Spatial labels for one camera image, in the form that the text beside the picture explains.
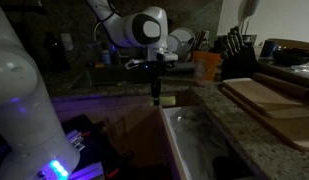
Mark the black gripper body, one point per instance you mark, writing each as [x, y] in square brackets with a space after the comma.
[156, 70]

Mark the yellow green sponge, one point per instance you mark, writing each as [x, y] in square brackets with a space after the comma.
[167, 100]

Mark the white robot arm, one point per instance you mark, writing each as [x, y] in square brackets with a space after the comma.
[40, 149]

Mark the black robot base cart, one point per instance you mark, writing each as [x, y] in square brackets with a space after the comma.
[99, 160]

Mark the white dish rack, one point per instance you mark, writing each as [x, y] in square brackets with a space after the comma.
[183, 63]

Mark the large white plate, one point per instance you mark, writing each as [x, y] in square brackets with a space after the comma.
[178, 38]

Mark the blue white soap bottle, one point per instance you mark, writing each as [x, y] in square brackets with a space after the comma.
[106, 58]

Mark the orange plastic cup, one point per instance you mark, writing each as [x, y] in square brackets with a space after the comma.
[205, 65]

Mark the stainless steel sink basin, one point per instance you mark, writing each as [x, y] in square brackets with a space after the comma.
[112, 76]

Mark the curved chrome faucet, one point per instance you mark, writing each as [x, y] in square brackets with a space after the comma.
[100, 36]

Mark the black knife block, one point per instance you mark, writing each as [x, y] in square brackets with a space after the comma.
[241, 65]

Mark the open white drawer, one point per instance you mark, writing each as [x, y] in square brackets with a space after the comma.
[197, 148]

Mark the blue mug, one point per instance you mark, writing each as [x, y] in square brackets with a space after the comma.
[268, 47]

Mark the wooden rolling pin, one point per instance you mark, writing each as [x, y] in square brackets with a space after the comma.
[285, 86]

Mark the light wooden cutting board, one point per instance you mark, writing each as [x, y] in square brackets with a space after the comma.
[270, 102]

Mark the dark bowl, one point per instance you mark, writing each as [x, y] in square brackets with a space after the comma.
[291, 56]

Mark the lower wooden cutting board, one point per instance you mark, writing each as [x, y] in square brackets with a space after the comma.
[294, 132]

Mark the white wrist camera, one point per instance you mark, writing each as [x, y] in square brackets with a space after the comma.
[165, 56]

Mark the wall outlet plate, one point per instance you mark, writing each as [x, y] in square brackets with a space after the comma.
[67, 41]

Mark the dark bottle by wall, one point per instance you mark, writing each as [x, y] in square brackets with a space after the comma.
[56, 53]

